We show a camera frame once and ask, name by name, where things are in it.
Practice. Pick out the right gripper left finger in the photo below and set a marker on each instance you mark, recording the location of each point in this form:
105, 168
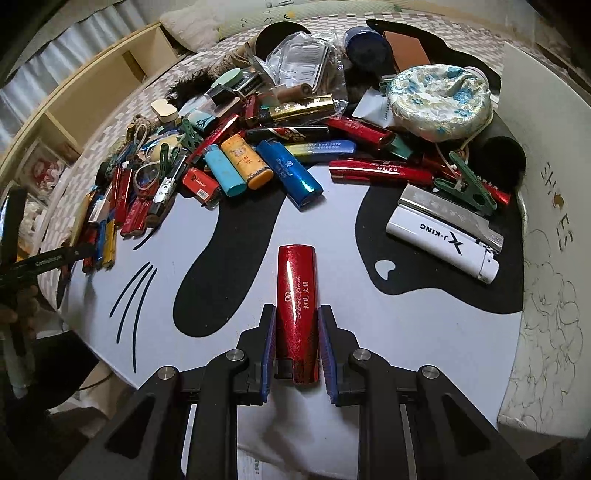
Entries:
253, 382

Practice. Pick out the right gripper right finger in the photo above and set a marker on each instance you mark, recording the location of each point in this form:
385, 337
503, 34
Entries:
342, 382

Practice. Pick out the glitter red lighter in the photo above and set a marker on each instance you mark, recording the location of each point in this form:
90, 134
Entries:
297, 315

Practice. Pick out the light blue lighter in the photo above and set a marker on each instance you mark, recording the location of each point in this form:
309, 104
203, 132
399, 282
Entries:
224, 172

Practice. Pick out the orange yellow lighter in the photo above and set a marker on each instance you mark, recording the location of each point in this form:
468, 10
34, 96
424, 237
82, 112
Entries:
247, 162

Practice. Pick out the panda print mat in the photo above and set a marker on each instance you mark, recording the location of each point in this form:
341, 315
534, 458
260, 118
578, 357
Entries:
184, 295

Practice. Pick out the wooden shelf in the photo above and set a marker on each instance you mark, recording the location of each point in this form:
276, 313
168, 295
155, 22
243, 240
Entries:
74, 111

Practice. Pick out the white X-King lighter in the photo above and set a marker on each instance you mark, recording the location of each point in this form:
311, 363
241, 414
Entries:
445, 242

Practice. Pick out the dark blue lighter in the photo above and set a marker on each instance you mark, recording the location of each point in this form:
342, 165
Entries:
302, 188

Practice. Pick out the red Lamborghini lighter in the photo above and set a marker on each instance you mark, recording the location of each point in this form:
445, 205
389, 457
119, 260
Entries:
202, 186

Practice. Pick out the silver metal lighter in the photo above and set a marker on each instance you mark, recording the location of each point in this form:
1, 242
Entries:
453, 214

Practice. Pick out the long red lighter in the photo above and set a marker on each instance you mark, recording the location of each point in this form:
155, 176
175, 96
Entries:
372, 172

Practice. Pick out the blue yellow gradient lighter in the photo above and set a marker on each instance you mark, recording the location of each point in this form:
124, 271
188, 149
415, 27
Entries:
322, 151

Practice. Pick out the green plastic clothespin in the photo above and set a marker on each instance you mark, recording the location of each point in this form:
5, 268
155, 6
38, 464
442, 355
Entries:
467, 188

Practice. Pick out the floral fabric pouch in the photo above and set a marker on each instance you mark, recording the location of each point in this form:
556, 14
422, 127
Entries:
440, 102

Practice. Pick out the white shoe box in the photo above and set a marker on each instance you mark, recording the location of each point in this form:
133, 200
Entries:
549, 386

